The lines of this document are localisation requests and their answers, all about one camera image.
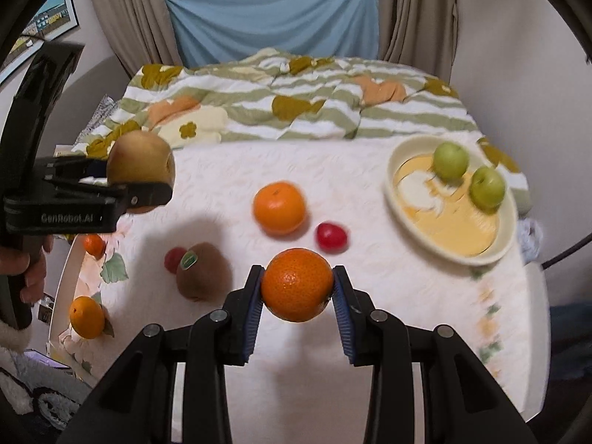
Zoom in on reddish yellow apple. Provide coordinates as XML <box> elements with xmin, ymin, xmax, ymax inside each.
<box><xmin>106</xmin><ymin>130</ymin><xmax>176</xmax><ymax>198</ymax></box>

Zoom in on tiny orange kumquat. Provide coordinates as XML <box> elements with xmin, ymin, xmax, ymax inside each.
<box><xmin>83</xmin><ymin>233</ymin><xmax>106</xmax><ymax>260</ymax></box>

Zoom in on red cherry tomato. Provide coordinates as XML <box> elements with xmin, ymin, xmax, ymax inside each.
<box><xmin>315</xmin><ymin>222</ymin><xmax>349</xmax><ymax>253</ymax></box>
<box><xmin>164</xmin><ymin>246</ymin><xmax>186</xmax><ymax>275</ymax></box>

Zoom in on small mandarin orange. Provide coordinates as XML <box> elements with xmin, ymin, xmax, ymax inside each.
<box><xmin>68</xmin><ymin>296</ymin><xmax>105</xmax><ymax>340</ymax></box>

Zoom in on brown kiwi with sticker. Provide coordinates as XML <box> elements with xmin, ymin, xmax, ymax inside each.
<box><xmin>176</xmin><ymin>243</ymin><xmax>233</xmax><ymax>304</ymax></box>

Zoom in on large orange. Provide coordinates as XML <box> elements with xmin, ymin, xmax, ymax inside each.
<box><xmin>252</xmin><ymin>181</ymin><xmax>307</xmax><ymax>236</ymax></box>

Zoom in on person's left hand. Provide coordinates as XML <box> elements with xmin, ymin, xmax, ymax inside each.
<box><xmin>0</xmin><ymin>236</ymin><xmax>53</xmax><ymax>304</ymax></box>

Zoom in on grey headboard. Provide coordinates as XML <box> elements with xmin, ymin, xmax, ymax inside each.
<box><xmin>37</xmin><ymin>56</ymin><xmax>131</xmax><ymax>157</ymax></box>

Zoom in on white floral table cloth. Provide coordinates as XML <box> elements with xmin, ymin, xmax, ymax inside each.
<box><xmin>48</xmin><ymin>131</ymin><xmax>552</xmax><ymax>444</ymax></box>

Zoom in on framed houses picture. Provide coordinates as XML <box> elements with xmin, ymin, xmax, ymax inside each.
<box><xmin>0</xmin><ymin>0</ymin><xmax>78</xmax><ymax>83</ymax></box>

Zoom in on green striped floral quilt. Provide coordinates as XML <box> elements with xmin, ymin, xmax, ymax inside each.
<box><xmin>72</xmin><ymin>48</ymin><xmax>532</xmax><ymax>215</ymax></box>

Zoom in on beige curtain left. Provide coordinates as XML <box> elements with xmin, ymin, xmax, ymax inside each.
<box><xmin>91</xmin><ymin>0</ymin><xmax>182</xmax><ymax>75</ymax></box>

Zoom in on beige curtain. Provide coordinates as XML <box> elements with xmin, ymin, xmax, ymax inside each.
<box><xmin>91</xmin><ymin>0</ymin><xmax>182</xmax><ymax>75</ymax></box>
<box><xmin>378</xmin><ymin>0</ymin><xmax>458</xmax><ymax>82</ymax></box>

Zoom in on white plastic bag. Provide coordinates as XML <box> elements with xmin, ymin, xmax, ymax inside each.
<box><xmin>517</xmin><ymin>218</ymin><xmax>543</xmax><ymax>263</ymax></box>

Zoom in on cream yellow plate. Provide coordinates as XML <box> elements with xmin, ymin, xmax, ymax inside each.
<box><xmin>383</xmin><ymin>135</ymin><xmax>518</xmax><ymax>266</ymax></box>

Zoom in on green apple right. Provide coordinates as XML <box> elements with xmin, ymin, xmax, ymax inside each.
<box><xmin>468</xmin><ymin>165</ymin><xmax>506</xmax><ymax>212</ymax></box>

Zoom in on green apple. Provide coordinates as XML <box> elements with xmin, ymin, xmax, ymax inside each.
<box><xmin>468</xmin><ymin>165</ymin><xmax>506</xmax><ymax>212</ymax></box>
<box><xmin>433</xmin><ymin>141</ymin><xmax>470</xmax><ymax>181</ymax></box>

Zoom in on green apple left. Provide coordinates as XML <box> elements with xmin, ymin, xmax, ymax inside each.
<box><xmin>433</xmin><ymin>141</ymin><xmax>470</xmax><ymax>181</ymax></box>

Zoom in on blue cloth over window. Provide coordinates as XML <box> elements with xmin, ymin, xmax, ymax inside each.
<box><xmin>165</xmin><ymin>0</ymin><xmax>379</xmax><ymax>67</ymax></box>

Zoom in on beige curtain right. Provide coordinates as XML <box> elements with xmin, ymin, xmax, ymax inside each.
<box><xmin>378</xmin><ymin>0</ymin><xmax>458</xmax><ymax>82</ymax></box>

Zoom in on black cable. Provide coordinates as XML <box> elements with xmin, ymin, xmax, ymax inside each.
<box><xmin>541</xmin><ymin>231</ymin><xmax>592</xmax><ymax>271</ymax></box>

